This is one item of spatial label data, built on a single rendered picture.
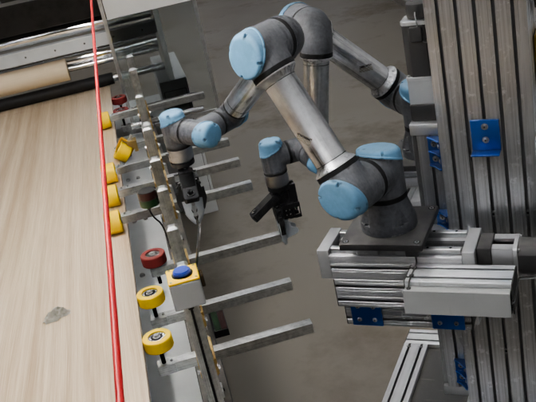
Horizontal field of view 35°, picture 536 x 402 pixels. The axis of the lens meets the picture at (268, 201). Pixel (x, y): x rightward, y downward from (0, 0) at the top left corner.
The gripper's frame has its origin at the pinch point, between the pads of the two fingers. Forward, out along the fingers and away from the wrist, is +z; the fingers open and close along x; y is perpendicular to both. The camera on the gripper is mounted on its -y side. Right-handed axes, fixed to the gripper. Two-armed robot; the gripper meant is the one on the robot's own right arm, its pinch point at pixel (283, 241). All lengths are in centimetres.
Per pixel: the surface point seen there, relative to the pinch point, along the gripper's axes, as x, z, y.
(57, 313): -23, -8, -72
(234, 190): 23.5, -12.2, -10.2
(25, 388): -56, -7, -80
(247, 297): -26.4, 1.6, -17.5
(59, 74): 225, -22, -74
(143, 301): -28, -7, -47
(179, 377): -29, 21, -44
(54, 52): 225, -34, -73
